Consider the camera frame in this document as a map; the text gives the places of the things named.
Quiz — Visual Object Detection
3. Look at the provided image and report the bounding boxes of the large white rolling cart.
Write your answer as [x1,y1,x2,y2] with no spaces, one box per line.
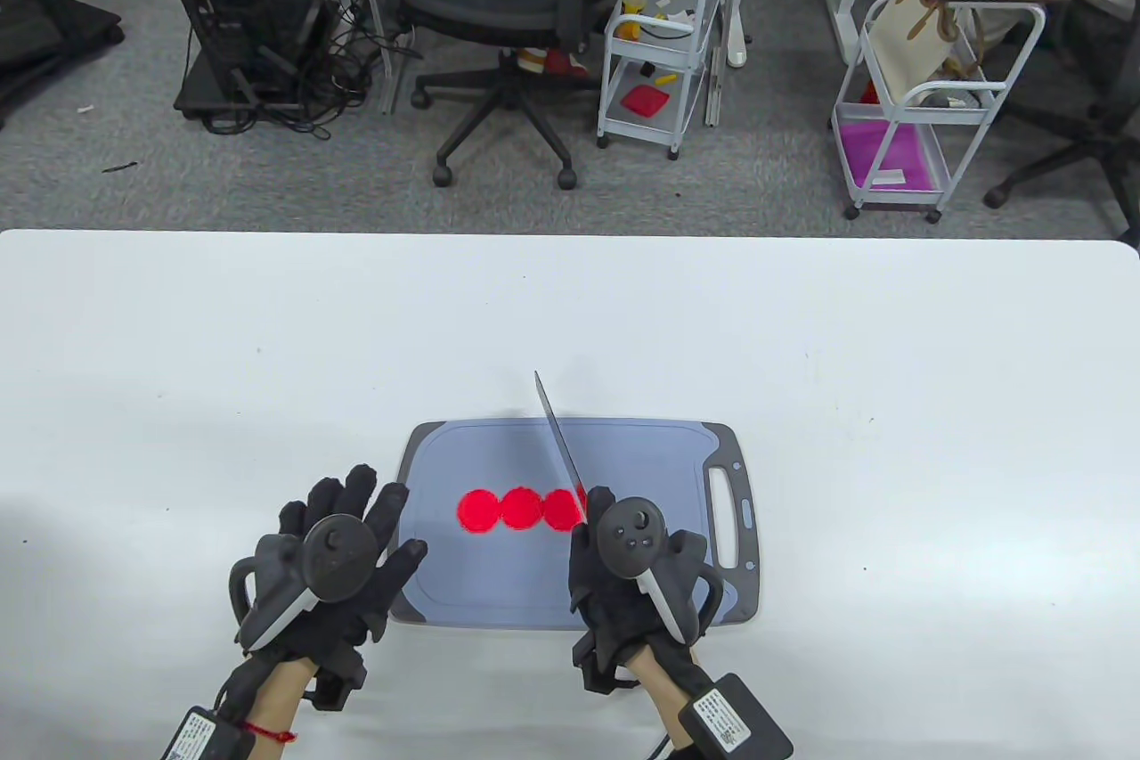
[833,0,1047,225]

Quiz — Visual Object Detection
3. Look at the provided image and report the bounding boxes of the black right wrist sensor box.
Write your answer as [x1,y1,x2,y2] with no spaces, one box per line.
[677,673,794,760]

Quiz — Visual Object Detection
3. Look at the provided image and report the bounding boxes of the black stand base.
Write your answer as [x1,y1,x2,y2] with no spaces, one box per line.
[0,0,126,128]

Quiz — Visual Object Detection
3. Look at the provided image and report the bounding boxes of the black wrist sensor box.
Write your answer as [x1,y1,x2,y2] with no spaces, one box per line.
[160,707,259,760]
[677,673,794,760]

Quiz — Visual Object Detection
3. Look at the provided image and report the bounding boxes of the black left hand controller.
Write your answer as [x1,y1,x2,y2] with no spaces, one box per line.
[229,513,379,652]

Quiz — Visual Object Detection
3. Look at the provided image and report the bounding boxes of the red flat pad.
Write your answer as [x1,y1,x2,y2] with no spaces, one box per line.
[621,83,672,119]

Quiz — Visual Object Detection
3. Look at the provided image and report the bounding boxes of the black cleaver knife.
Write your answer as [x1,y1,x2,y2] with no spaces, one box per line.
[534,370,590,525]

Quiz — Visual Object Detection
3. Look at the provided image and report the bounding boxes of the black left wrist sensor box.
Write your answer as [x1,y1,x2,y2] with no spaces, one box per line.
[160,707,259,760]

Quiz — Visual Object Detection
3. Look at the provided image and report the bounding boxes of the person's left forearm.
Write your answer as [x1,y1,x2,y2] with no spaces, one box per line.
[214,658,317,760]

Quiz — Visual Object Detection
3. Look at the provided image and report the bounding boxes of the bundle of black cables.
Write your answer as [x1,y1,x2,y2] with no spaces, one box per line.
[205,0,419,137]

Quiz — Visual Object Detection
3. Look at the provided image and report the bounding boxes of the red plasticine disc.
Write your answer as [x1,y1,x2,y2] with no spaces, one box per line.
[501,486,546,532]
[457,489,504,535]
[542,488,589,535]

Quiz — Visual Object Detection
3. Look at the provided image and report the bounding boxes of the grey cutting board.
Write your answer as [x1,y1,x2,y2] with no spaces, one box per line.
[389,419,762,632]

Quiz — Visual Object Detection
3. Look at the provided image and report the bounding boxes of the magenta sheet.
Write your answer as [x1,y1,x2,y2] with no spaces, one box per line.
[842,121,945,195]

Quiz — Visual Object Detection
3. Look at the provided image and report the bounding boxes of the person's right forearm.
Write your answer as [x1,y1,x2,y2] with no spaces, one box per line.
[623,649,704,760]

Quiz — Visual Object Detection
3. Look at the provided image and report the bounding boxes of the person's right hand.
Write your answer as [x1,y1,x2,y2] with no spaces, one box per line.
[570,486,713,694]

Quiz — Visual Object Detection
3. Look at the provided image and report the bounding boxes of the red shoe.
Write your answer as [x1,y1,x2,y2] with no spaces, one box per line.
[517,45,589,79]

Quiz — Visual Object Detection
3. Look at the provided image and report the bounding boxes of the beige tote bag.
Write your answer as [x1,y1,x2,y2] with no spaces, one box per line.
[868,0,985,106]

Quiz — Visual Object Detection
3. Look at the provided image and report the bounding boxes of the person's left hand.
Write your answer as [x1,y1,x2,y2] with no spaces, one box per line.
[233,464,428,712]

